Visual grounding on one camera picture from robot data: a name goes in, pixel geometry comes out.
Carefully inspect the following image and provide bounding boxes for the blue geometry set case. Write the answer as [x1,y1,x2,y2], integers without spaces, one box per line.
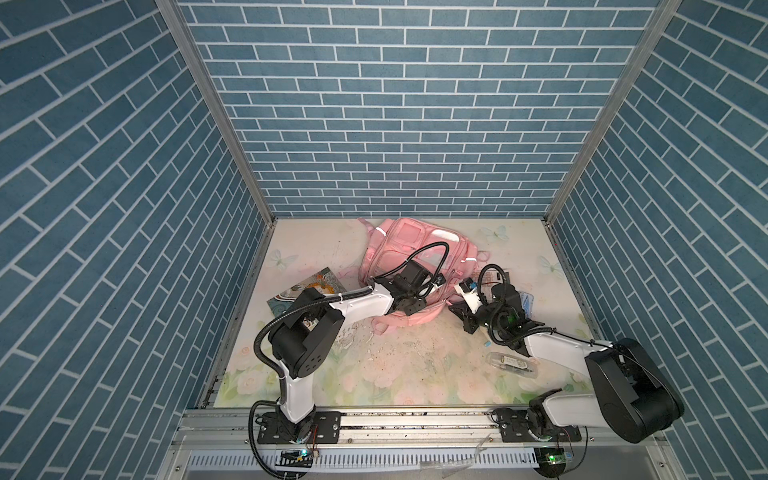
[520,291,535,319]

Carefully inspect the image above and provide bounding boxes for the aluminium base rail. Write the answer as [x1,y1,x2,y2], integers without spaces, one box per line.
[158,407,684,479]

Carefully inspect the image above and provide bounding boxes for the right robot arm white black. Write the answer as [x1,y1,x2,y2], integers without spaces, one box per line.
[449,265,685,444]

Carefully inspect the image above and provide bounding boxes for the clear plastic pencil case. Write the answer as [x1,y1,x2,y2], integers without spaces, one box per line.
[486,352,537,378]

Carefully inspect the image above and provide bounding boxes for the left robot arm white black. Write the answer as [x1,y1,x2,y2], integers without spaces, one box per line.
[252,241,450,444]

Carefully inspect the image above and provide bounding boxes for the pink student backpack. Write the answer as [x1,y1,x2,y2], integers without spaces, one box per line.
[358,218,490,335]

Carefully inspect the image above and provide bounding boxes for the colourful comic book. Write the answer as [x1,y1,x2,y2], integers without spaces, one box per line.
[267,267,347,317]

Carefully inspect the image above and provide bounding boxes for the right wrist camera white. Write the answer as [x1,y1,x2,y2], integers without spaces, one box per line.
[457,279,482,314]

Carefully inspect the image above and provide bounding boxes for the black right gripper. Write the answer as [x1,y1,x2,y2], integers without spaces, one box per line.
[447,299,506,334]

